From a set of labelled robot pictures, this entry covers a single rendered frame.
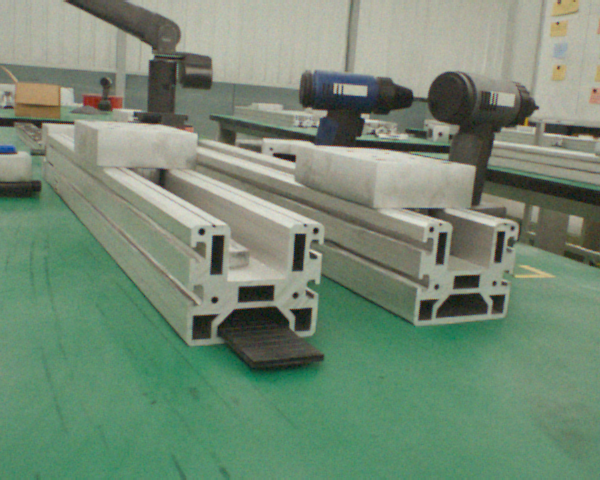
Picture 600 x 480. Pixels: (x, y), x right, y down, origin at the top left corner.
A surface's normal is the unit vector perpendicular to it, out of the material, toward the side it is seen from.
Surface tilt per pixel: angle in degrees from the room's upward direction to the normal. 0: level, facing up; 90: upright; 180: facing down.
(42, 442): 0
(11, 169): 90
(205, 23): 90
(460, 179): 90
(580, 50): 90
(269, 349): 0
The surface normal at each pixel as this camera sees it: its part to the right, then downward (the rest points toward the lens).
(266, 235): -0.89, 0.01
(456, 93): -0.74, 0.07
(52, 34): 0.38, 0.22
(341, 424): 0.08, -0.98
